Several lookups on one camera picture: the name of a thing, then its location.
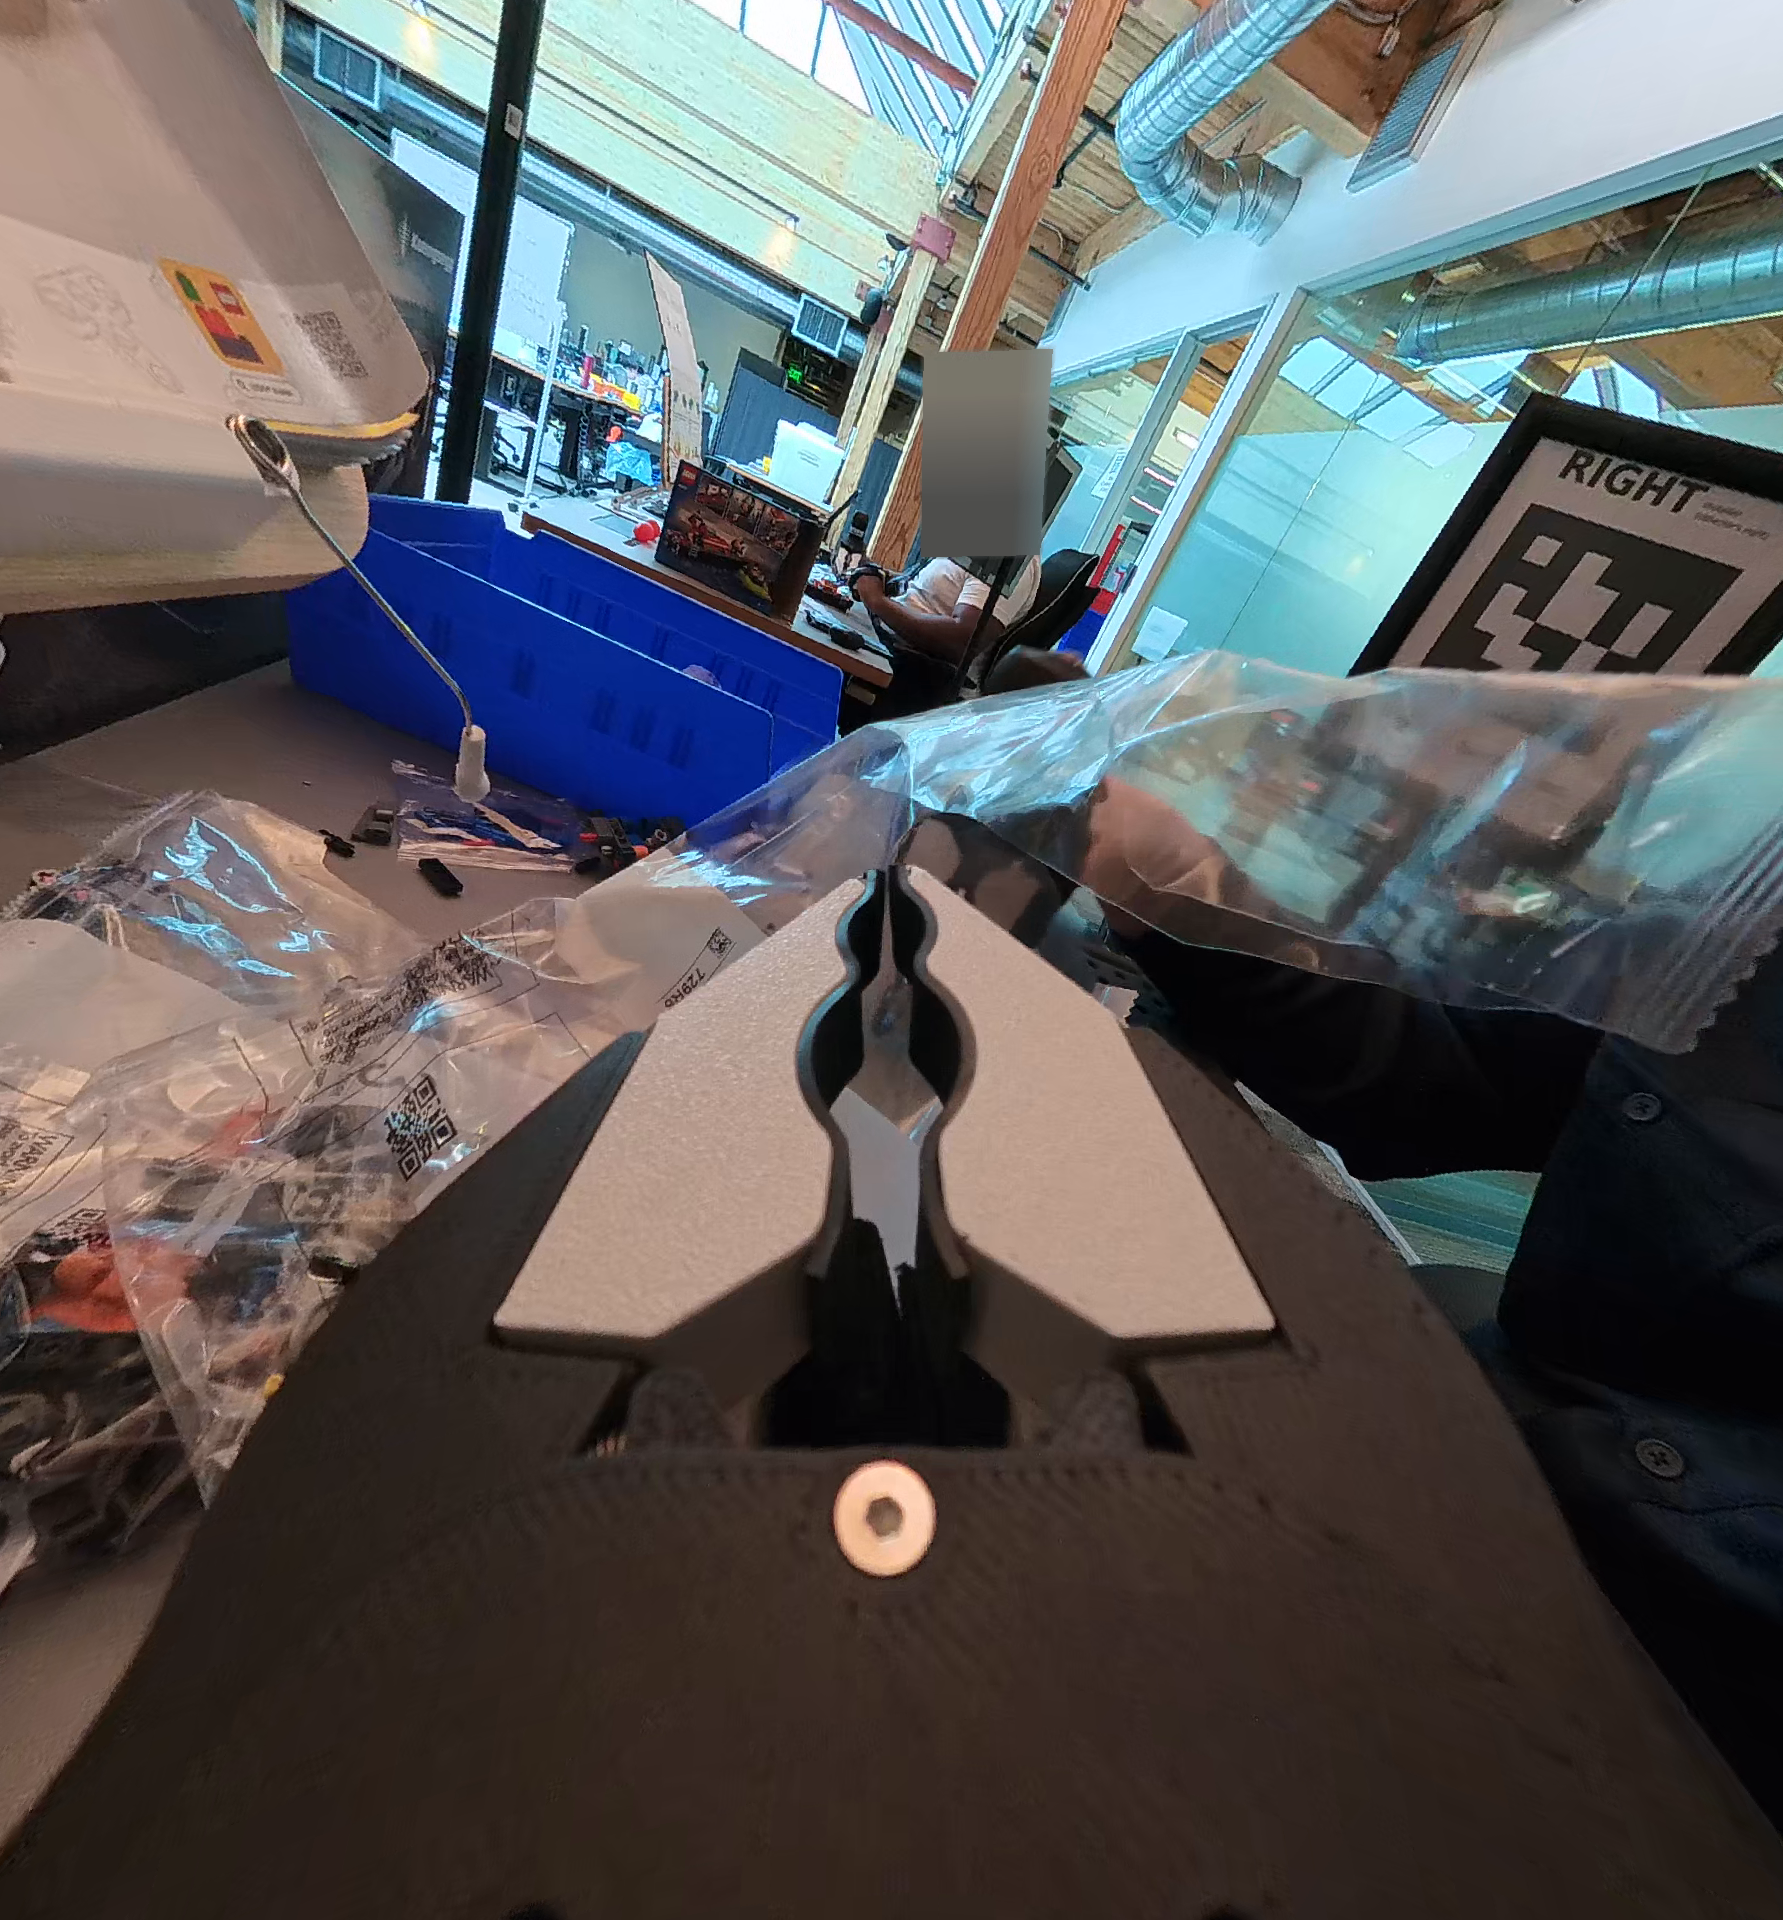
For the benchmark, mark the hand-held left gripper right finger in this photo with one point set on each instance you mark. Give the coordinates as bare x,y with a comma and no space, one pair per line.
1101,1202

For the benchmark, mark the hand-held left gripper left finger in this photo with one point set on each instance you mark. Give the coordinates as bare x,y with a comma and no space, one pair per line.
666,1202

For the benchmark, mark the clear bag white strip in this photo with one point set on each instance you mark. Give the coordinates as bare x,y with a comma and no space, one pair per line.
1431,781

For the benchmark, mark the person's right forearm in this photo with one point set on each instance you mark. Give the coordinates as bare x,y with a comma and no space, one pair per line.
1357,1051

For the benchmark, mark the large clear lego parts bag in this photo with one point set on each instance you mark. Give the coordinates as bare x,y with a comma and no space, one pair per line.
308,1021

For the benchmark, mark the red lego set box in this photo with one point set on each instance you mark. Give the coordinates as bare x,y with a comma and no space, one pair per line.
734,535

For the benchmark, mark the dark lego set box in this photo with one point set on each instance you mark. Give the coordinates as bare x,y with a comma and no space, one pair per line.
412,225

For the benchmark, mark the crumpled clear plastic bag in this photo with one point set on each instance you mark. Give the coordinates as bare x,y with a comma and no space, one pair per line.
503,827

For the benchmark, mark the blue plastic bin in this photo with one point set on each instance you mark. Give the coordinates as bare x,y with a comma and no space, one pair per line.
530,660

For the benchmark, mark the black office chair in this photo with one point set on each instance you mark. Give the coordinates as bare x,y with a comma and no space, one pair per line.
1049,616

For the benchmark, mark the person's torso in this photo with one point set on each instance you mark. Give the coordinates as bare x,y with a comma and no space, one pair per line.
1703,1351

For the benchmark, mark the clear bag over white base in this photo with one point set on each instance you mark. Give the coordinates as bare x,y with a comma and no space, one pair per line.
36,1096

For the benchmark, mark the wooden background desk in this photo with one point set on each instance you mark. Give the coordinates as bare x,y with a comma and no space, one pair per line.
608,541

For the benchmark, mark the clear bag black orange parts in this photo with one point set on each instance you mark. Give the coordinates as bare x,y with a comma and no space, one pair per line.
36,1409

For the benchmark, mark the black vertical pole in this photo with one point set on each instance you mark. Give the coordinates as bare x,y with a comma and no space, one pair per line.
495,255

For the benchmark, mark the instruction booklet stack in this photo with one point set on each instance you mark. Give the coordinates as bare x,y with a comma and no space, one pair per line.
112,197

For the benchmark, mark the silver ventilation duct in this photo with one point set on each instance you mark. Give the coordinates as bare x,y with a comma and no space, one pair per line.
1626,285
1207,119

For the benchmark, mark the wooden support post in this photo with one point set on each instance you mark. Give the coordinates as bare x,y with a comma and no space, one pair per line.
1003,271

